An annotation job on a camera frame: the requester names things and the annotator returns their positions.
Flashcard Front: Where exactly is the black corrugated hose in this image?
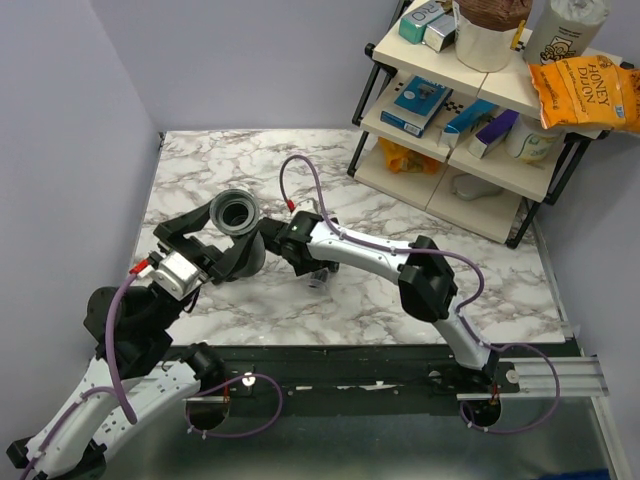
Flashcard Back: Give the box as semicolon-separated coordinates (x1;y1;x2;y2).
208;188;267;281

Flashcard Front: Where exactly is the white round container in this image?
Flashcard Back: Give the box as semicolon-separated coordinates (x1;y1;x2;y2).
504;115;564;162

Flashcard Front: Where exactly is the blue product box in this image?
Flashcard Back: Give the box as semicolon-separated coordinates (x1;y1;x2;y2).
380;76;453;138

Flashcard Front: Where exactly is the cream tiered shelf rack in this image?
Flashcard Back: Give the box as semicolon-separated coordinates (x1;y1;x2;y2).
348;1;609;249

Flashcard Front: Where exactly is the white tub brown lid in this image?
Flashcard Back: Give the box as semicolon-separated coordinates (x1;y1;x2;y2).
452;0;532;73

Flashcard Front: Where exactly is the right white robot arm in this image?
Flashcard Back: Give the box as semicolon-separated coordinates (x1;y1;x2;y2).
257;212;498;392

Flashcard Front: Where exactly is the orange honey dijon chip bag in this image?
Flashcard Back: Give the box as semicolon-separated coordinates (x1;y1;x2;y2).
529;55;639;134

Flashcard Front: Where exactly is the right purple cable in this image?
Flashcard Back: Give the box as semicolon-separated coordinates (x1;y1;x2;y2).
279;155;562;436

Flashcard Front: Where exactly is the orange snack bag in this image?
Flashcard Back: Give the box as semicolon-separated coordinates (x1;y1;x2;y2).
377;137;441;175

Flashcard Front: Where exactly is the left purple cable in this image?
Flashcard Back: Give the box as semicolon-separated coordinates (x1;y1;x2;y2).
17;272;284;480

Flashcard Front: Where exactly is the grey cylindrical canister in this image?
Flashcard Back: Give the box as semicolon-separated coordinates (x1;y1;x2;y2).
523;0;611;65

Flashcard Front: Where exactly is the blue white carton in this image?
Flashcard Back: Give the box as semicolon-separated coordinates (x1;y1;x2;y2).
438;99;497;149

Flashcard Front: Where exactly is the purple white carton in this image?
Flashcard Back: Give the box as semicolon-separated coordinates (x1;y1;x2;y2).
467;110;519;159

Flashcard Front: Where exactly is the clear plastic pipe fitting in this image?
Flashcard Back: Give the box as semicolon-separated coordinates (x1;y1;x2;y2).
308;269;330;291

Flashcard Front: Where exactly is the teal green box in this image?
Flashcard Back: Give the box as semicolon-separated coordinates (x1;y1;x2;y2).
398;1;445;44

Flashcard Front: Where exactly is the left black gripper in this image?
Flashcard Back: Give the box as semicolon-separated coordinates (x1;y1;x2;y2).
149;191;262;331

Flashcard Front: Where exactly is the aluminium frame rail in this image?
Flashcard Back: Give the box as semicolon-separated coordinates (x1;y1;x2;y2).
79;355;612;401

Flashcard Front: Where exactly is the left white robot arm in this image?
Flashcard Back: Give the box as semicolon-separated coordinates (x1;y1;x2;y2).
7;198;265;479

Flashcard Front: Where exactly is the silver small box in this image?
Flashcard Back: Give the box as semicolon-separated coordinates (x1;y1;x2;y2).
423;14;456;52

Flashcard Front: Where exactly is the purple cable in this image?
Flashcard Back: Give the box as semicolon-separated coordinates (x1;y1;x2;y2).
17;272;284;480
279;155;562;436

